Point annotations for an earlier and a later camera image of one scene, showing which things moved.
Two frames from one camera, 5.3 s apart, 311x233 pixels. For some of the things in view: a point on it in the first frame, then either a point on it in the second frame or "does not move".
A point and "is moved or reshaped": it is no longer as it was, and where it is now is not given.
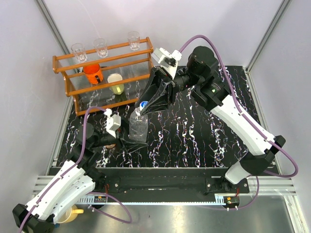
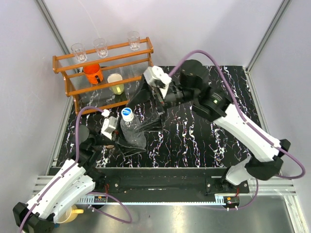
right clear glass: (134, 38) does not move
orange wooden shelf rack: (106, 77) does not move
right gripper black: (161, 101) -> (143, 93)
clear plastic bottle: (138, 126) is moved or reshaped
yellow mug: (70, 215) does not move
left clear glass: (79, 51) does not move
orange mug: (94, 73) does not move
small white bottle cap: (143, 105) -> (127, 114)
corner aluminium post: (43, 8) does not move
